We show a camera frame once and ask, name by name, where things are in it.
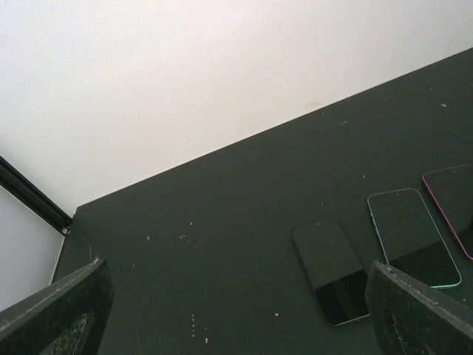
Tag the teal bare phone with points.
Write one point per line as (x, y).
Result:
(410, 240)

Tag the left black frame post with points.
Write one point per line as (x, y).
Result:
(33, 198)

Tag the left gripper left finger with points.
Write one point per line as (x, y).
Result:
(67, 317)

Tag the black table mat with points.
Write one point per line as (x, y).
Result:
(202, 257)

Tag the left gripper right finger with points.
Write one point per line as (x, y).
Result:
(409, 317)

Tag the magenta bare phone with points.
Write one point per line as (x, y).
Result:
(451, 191)

